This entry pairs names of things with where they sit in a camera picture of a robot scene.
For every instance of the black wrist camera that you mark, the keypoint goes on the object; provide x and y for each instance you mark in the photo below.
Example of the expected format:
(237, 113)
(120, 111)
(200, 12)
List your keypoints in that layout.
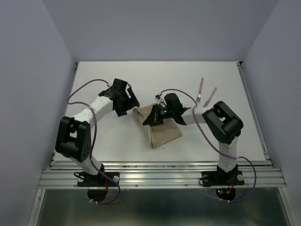
(119, 85)
(172, 101)

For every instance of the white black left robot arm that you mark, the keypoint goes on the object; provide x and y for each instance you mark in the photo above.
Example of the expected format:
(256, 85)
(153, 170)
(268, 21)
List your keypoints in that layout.
(74, 134)

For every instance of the pink handled knife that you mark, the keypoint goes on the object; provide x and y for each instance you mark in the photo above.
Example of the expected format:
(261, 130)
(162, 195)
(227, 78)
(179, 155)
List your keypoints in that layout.
(210, 97)

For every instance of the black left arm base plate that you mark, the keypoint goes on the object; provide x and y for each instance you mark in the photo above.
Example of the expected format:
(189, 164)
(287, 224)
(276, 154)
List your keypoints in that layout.
(87, 180)

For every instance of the pink handled fork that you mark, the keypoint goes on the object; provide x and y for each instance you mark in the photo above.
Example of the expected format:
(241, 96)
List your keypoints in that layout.
(198, 98)

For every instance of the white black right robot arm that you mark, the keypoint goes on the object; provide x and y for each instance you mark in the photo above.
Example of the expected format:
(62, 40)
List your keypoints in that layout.
(223, 123)

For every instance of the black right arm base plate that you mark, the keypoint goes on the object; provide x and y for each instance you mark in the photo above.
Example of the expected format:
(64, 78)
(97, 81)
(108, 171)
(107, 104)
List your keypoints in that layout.
(220, 178)

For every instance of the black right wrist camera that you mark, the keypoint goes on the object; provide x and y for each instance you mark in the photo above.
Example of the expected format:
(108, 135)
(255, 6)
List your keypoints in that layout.
(172, 101)

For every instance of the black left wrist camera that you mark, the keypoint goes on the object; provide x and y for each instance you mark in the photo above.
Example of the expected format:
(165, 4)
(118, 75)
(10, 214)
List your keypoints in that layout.
(119, 85)

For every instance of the beige cloth napkin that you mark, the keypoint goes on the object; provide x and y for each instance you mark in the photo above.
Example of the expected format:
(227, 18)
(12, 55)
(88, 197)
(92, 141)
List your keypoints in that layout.
(157, 135)

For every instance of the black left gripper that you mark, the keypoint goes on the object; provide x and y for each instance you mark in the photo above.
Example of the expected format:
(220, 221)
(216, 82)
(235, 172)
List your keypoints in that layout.
(132, 102)

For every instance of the aluminium front mounting rail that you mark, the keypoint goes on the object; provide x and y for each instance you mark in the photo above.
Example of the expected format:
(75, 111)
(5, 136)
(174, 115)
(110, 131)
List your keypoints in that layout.
(152, 175)

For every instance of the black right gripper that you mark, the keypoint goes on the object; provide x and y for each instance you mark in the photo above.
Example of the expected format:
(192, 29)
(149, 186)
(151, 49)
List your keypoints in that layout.
(154, 118)

